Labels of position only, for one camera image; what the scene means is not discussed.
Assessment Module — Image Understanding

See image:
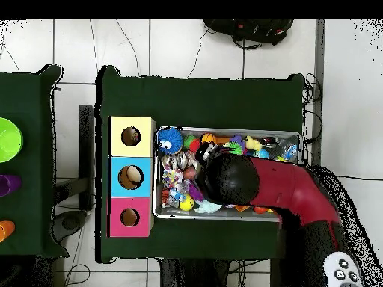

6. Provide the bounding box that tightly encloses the blue puffer toy with eyes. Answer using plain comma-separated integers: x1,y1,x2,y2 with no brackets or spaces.
156,127,184,155

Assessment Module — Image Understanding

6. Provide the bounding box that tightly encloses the wooden box with three holes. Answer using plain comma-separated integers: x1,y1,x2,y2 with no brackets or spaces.
106,115,157,238

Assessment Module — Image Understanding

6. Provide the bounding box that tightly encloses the silver mesh bin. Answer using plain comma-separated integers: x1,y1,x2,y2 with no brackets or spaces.
153,126,301,223

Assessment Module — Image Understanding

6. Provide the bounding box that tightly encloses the purple spiky ball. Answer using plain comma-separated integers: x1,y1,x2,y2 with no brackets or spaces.
188,179,205,201

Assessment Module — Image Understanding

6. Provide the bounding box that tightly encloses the yellow smiley ball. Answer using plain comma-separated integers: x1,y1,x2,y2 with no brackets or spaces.
178,194,195,212

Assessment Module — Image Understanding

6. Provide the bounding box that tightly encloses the dark green table cloth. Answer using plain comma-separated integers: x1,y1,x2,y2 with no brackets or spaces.
0,64,70,259
94,65,306,265

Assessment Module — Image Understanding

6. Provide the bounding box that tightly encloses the black backpack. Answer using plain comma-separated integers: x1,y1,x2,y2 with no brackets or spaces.
203,19,294,49

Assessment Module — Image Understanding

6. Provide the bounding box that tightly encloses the purple cup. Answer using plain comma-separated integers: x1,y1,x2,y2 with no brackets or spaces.
0,174,22,197

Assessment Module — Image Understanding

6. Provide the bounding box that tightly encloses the lime green bowl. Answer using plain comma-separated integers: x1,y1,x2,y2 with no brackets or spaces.
0,117,24,164

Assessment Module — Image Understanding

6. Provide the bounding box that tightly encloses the orange cup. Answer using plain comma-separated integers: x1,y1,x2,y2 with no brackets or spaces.
0,220,16,243

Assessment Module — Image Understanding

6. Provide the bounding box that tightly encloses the green stringy puffer ball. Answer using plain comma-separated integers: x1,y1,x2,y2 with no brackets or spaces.
222,141,245,155

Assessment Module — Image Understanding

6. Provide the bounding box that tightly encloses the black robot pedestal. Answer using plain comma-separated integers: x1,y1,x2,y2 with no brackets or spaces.
159,258,230,287

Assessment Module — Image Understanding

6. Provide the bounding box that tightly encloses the black cable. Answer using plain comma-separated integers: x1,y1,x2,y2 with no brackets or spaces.
301,72,324,144

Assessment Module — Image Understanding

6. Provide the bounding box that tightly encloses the grey floor cable cover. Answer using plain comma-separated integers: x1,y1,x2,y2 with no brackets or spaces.
307,19,326,168

